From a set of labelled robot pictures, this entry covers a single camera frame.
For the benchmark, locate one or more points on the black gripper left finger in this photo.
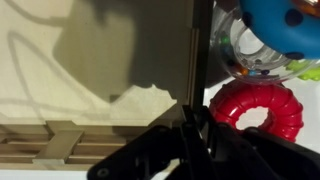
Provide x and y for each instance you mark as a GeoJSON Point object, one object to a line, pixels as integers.
{"type": "Point", "coordinates": [146, 150]}

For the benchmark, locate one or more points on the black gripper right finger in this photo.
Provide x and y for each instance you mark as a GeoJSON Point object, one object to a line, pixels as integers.
{"type": "Point", "coordinates": [260, 156]}

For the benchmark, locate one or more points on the wooden slatted crate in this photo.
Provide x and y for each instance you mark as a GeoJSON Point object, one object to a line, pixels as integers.
{"type": "Point", "coordinates": [66, 50]}

